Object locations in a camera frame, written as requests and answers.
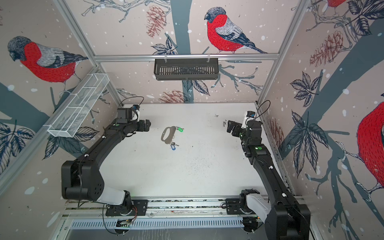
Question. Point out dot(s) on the black wall basket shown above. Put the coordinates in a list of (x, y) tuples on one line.
[(186, 69)]

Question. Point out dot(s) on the small circuit board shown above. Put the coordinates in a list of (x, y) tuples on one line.
[(124, 223)]

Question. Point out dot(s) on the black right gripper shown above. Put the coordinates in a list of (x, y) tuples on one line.
[(236, 133)]

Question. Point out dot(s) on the white wire mesh basket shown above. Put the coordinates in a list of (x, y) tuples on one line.
[(71, 118)]

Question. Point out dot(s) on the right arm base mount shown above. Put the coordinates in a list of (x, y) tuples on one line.
[(238, 206)]

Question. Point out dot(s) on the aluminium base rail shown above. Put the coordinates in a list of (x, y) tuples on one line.
[(161, 214)]

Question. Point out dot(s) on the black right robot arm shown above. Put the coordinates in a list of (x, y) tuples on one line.
[(282, 215)]

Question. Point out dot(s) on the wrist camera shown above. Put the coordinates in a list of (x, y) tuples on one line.
[(249, 115), (126, 115)]

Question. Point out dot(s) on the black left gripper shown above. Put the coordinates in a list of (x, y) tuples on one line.
[(141, 125)]

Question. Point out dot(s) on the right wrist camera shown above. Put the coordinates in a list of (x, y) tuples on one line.
[(249, 115)]

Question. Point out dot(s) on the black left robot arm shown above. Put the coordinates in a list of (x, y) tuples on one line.
[(81, 178)]

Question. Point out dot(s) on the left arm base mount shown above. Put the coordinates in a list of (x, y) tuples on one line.
[(129, 207)]

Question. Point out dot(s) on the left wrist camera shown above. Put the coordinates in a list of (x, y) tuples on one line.
[(126, 115)]

